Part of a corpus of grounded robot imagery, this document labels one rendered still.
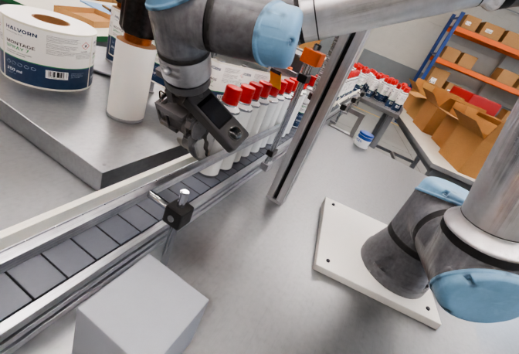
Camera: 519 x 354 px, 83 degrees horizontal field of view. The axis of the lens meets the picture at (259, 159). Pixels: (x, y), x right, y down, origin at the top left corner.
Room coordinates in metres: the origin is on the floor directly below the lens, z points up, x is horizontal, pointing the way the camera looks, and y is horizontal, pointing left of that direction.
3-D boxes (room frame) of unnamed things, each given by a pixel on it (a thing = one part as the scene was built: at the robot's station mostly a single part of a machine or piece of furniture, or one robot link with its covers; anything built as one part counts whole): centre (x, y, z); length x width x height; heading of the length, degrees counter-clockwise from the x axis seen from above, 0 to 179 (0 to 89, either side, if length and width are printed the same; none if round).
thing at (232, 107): (0.57, 0.10, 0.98); 0.05 x 0.05 x 0.20
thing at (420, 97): (3.34, -1.43, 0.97); 0.46 x 0.44 x 0.37; 0
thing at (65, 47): (0.71, 0.61, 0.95); 0.20 x 0.20 x 0.14
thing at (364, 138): (1.41, -0.43, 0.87); 0.07 x 0.07 x 0.07
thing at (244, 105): (0.62, 0.08, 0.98); 0.05 x 0.05 x 0.20
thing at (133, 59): (0.67, 0.36, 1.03); 0.09 x 0.09 x 0.30
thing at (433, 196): (0.53, -0.36, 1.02); 0.13 x 0.12 x 0.14; 0
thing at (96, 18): (1.79, 1.26, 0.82); 0.34 x 0.24 x 0.04; 0
